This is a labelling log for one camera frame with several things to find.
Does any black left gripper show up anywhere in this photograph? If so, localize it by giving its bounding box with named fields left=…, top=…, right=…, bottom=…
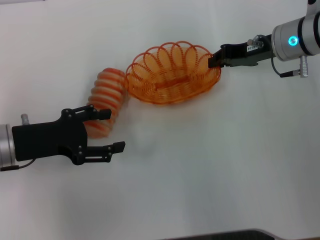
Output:
left=11, top=104, right=126, bottom=166

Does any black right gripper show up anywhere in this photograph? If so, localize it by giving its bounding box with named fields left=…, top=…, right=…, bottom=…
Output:
left=207, top=33, right=275, bottom=69

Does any orange striped bread loaf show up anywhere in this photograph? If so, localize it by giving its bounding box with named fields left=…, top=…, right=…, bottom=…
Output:
left=83, top=67, right=126, bottom=140

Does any orange woven plastic basket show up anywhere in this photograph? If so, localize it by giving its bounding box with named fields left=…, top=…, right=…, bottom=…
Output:
left=124, top=40, right=222, bottom=106

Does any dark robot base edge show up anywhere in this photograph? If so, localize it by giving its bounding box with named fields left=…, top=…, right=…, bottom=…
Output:
left=159, top=228, right=285, bottom=240

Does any silver plug on right gripper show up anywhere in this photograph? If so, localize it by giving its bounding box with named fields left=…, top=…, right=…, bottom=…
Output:
left=246, top=35, right=265, bottom=49

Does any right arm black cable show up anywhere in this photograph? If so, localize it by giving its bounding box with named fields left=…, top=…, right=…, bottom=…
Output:
left=270, top=55, right=310, bottom=79

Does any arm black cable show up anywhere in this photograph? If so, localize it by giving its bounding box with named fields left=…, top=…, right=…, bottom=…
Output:
left=270, top=55, right=310, bottom=79
left=0, top=158, right=35, bottom=173

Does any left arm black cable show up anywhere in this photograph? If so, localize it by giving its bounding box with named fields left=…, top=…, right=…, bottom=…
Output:
left=0, top=158, right=35, bottom=173

